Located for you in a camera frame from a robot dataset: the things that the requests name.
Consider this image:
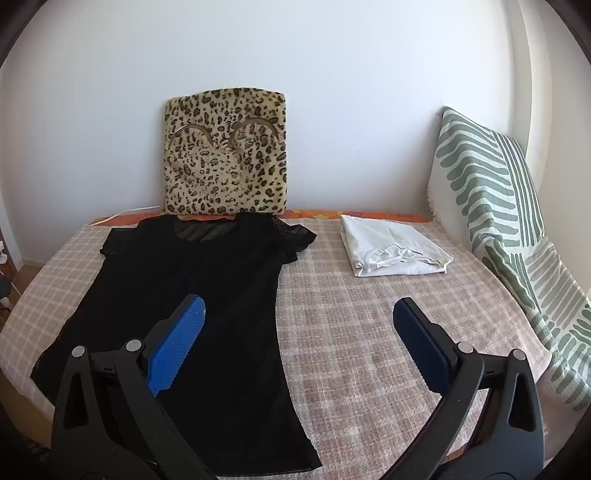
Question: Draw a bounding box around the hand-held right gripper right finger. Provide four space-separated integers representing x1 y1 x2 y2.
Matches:
383 298 548 480

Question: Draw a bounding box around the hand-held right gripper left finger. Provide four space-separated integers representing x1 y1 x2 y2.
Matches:
51 294 218 480

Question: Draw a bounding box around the black short-sleeved top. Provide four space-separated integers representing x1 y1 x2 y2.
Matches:
30 212 324 478

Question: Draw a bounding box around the pink plaid blanket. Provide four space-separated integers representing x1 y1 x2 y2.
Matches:
0 217 561 467

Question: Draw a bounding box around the white folded cloth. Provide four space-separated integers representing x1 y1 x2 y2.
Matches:
341 214 454 278

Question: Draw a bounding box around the orange patterned bedsheet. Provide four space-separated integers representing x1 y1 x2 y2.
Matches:
90 209 437 227

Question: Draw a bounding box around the green striped white cushion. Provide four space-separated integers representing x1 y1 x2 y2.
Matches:
427 106 591 411

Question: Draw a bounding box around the leopard print cushion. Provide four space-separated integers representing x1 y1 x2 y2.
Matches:
161 87 289 217

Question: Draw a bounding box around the white cable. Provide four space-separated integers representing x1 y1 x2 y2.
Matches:
90 208 164 226

